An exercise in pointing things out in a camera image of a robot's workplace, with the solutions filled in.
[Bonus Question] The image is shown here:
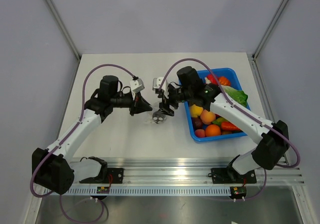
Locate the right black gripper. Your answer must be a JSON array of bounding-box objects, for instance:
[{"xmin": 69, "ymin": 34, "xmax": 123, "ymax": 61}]
[{"xmin": 157, "ymin": 84, "xmax": 194, "ymax": 117}]

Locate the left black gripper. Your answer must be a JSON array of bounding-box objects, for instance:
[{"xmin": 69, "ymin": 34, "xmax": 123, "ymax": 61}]
[{"xmin": 110, "ymin": 90, "xmax": 152, "ymax": 116}]

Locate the black eggplant toy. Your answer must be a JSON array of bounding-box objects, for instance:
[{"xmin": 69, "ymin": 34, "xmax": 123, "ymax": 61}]
[{"xmin": 152, "ymin": 110, "xmax": 167, "ymax": 124}]

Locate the clear zip top bag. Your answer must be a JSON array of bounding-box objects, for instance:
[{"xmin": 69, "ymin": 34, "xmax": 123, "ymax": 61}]
[{"xmin": 144, "ymin": 101, "xmax": 167, "ymax": 125}]

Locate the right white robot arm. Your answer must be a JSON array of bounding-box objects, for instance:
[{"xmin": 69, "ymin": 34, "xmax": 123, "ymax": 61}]
[{"xmin": 152, "ymin": 66, "xmax": 289, "ymax": 184}]

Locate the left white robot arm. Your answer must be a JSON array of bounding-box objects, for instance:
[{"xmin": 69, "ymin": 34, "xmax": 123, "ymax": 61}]
[{"xmin": 30, "ymin": 75, "xmax": 152, "ymax": 197}]

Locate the dark purple plum toy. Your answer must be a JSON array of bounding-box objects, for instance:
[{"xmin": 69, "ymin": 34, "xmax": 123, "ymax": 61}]
[{"xmin": 191, "ymin": 117, "xmax": 203, "ymax": 130}]

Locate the small pink peach toy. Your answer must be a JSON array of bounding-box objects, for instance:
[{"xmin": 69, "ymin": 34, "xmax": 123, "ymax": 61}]
[{"xmin": 194, "ymin": 129, "xmax": 206, "ymax": 138}]

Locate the orange fruit toy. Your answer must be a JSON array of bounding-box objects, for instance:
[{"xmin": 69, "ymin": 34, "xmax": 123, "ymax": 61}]
[{"xmin": 205, "ymin": 124, "xmax": 221, "ymax": 137}]

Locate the red strawberry toy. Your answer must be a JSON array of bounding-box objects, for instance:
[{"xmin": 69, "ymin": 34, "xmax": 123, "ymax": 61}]
[{"xmin": 205, "ymin": 74, "xmax": 217, "ymax": 85}]

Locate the green pepper toy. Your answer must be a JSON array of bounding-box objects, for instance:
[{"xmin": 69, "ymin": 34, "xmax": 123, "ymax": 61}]
[{"xmin": 212, "ymin": 117, "xmax": 228, "ymax": 127}]

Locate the red carrot toy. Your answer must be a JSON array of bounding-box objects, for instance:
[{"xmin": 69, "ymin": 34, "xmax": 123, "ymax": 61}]
[{"xmin": 220, "ymin": 121, "xmax": 241, "ymax": 131}]

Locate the orange persimmon toy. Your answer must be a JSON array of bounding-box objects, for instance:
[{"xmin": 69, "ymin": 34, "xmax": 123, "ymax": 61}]
[{"xmin": 218, "ymin": 76, "xmax": 231, "ymax": 87}]

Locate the green cabbage toy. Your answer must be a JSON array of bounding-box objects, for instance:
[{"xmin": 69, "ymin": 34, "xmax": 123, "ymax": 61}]
[{"xmin": 222, "ymin": 85, "xmax": 248, "ymax": 108}]

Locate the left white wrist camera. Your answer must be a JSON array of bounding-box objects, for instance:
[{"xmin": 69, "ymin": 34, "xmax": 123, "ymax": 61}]
[{"xmin": 129, "ymin": 78, "xmax": 145, "ymax": 99}]

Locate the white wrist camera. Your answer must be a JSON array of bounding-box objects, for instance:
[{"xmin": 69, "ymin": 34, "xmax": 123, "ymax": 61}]
[
  {"xmin": 152, "ymin": 77, "xmax": 169, "ymax": 98},
  {"xmin": 129, "ymin": 78, "xmax": 145, "ymax": 99}
]

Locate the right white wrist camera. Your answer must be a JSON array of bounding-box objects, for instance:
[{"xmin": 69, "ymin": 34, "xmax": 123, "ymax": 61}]
[{"xmin": 152, "ymin": 77, "xmax": 169, "ymax": 98}]

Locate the aluminium mounting rail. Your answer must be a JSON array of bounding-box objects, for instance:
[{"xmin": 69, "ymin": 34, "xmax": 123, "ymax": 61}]
[{"xmin": 100, "ymin": 157, "xmax": 306, "ymax": 186}]

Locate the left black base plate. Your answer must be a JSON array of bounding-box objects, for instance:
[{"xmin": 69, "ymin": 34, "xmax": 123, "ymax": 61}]
[{"xmin": 79, "ymin": 167, "xmax": 125, "ymax": 184}]

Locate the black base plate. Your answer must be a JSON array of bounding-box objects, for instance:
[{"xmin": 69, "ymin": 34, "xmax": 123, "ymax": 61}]
[
  {"xmin": 208, "ymin": 167, "xmax": 257, "ymax": 184},
  {"xmin": 79, "ymin": 167, "xmax": 125, "ymax": 184}
]

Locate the white slotted cable duct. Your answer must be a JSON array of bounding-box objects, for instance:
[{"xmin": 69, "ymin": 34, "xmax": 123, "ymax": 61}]
[{"xmin": 65, "ymin": 185, "xmax": 231, "ymax": 197}]

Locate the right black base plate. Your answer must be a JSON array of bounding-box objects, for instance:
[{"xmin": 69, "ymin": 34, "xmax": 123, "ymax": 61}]
[{"xmin": 208, "ymin": 167, "xmax": 257, "ymax": 184}]

